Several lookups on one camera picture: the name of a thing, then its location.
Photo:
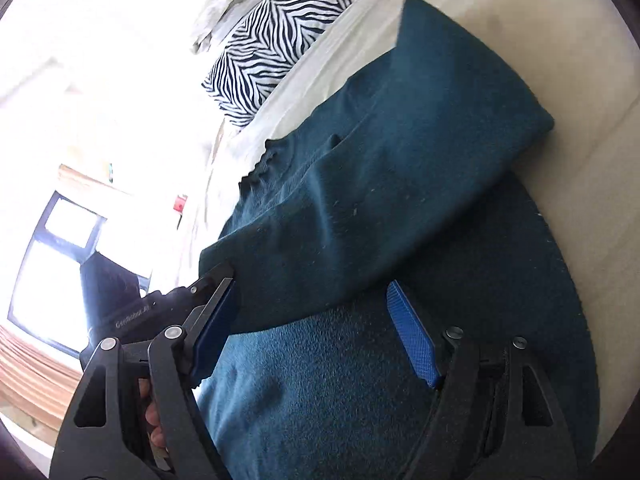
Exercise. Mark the beige curtain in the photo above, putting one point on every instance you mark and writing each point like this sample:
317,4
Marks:
80,175

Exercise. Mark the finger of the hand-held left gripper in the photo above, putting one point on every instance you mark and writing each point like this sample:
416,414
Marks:
207,282

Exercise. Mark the white crumpled duvet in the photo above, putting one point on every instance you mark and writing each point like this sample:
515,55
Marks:
235,0

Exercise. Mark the beige bed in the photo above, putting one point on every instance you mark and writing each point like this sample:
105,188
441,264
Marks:
575,85

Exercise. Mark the black framed window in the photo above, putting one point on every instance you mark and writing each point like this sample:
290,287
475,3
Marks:
45,270

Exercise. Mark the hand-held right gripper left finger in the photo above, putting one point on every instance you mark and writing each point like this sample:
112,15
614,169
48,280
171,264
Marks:
215,332

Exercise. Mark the dark teal fleece garment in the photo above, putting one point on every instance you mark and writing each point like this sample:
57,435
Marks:
375,160

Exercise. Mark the red box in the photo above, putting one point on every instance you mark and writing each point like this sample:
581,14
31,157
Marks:
179,204

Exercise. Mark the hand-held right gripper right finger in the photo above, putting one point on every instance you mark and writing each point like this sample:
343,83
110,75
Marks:
412,332

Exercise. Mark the person's left hand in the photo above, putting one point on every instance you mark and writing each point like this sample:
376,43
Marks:
154,417

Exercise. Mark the zebra print pillow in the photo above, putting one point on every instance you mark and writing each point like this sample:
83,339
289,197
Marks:
270,45

